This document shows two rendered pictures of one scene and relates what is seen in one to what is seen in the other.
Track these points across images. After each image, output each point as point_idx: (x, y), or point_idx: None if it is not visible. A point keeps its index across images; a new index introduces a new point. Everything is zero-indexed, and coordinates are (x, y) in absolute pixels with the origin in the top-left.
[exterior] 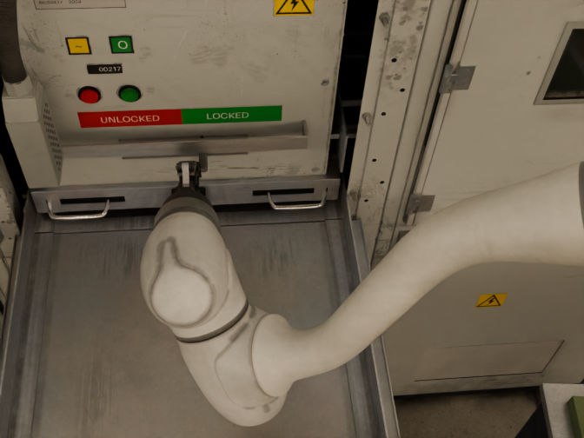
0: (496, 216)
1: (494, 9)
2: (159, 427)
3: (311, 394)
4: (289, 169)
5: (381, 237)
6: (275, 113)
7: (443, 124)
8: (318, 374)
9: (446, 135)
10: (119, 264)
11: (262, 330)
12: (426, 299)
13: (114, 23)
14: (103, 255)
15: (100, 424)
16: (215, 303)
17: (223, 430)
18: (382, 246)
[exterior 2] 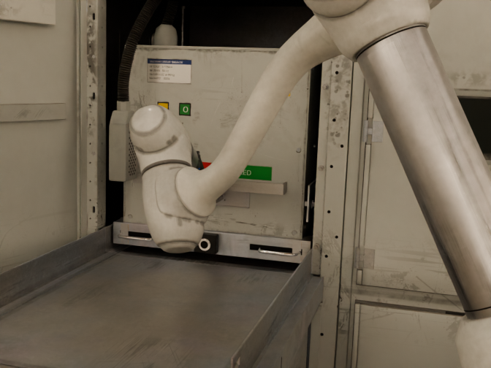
0: (304, 24)
1: None
2: (119, 307)
3: (234, 317)
4: (276, 229)
5: (341, 305)
6: (267, 173)
7: (370, 174)
8: (214, 185)
9: (373, 184)
10: (146, 266)
11: (190, 167)
12: None
13: (183, 93)
14: (139, 262)
15: (82, 301)
16: (164, 124)
17: (161, 315)
18: (343, 317)
